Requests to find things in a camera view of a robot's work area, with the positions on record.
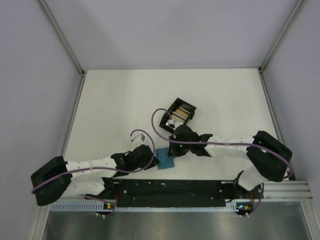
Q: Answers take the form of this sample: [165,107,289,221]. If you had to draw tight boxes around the left aluminium frame post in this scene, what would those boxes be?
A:
[36,0,85,76]

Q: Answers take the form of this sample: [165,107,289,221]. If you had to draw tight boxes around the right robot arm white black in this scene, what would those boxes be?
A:
[168,124,293,198]

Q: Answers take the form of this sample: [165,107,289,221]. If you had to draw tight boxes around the black card tray box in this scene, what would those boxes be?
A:
[159,98,197,134]

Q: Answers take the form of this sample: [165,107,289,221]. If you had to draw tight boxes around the aluminium front rail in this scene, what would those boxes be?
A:
[262,180,313,202]

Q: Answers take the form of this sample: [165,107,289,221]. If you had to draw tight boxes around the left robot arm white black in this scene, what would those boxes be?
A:
[30,144,160,206]

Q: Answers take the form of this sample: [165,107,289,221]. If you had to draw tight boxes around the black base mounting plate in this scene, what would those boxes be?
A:
[85,179,262,208]

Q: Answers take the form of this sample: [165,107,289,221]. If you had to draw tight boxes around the aluminium frame post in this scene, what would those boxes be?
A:
[36,0,85,76]
[258,0,306,74]

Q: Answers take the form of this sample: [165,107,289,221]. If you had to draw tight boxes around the right aluminium frame post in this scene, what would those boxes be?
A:
[258,0,306,74]

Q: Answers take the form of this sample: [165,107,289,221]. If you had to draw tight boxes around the white slotted cable duct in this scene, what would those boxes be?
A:
[50,201,239,213]

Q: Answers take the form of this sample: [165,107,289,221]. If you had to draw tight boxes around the blue leather card holder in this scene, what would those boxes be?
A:
[155,147,175,170]

